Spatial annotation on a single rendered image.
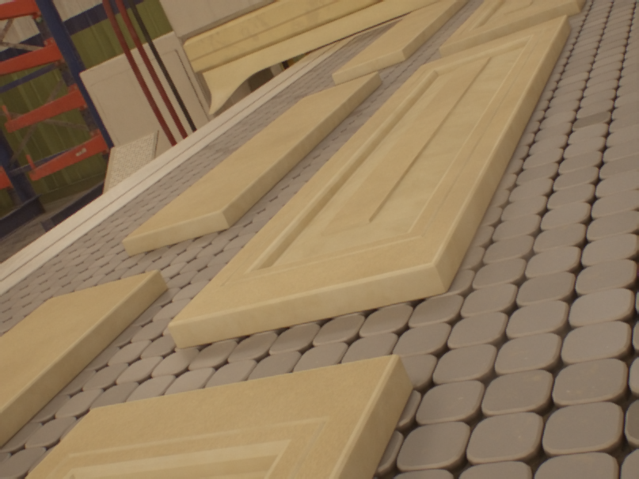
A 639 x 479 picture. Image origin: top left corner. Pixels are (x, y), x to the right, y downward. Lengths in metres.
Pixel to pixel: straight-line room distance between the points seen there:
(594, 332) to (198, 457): 0.18
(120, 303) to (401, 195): 0.23
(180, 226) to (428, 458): 0.52
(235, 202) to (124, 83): 2.16
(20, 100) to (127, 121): 5.66
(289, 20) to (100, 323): 1.65
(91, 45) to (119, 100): 4.97
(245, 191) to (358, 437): 0.52
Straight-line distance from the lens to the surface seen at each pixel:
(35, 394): 0.60
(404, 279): 0.48
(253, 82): 2.46
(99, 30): 7.88
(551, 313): 0.42
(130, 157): 2.67
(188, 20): 2.35
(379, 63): 1.37
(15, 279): 1.04
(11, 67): 6.89
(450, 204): 0.55
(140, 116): 2.98
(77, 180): 8.57
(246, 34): 2.29
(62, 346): 0.64
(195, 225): 0.82
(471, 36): 1.20
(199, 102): 2.84
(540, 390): 0.36
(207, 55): 2.36
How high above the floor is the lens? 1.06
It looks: 16 degrees down
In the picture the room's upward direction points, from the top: 24 degrees counter-clockwise
